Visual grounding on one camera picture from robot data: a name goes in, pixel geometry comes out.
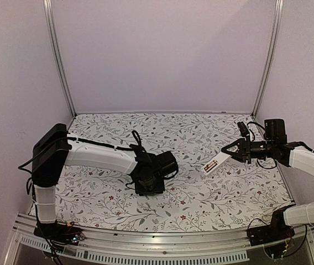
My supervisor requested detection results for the white remote control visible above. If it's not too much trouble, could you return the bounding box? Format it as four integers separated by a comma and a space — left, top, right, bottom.
201, 152, 231, 176

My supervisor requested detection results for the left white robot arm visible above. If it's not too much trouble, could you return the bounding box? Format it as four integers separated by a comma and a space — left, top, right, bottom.
18, 124, 179, 240

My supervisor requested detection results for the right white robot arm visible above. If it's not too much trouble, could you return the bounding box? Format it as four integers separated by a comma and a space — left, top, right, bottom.
221, 119, 314, 241

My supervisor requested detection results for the floral patterned table mat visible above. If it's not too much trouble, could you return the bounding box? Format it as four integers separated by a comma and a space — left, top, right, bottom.
28, 112, 295, 232

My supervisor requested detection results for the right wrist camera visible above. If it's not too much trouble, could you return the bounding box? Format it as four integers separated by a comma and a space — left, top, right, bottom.
237, 121, 249, 137

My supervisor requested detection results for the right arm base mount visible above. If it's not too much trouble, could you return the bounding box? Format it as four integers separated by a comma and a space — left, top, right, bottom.
247, 208, 295, 246

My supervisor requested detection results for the front aluminium rail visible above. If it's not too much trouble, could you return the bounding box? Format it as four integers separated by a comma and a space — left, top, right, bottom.
4, 214, 314, 264

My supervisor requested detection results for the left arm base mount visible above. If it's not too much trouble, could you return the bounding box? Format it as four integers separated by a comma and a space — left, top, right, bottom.
34, 213, 85, 245

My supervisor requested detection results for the right aluminium frame post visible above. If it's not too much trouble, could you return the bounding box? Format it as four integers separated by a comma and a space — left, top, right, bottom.
252, 0, 284, 118

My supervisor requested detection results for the aluminium frame post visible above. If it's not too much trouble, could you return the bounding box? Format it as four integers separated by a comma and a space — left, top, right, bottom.
252, 0, 284, 118
43, 0, 77, 118

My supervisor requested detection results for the left aluminium frame post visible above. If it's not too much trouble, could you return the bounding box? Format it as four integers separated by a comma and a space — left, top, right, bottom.
43, 0, 77, 118

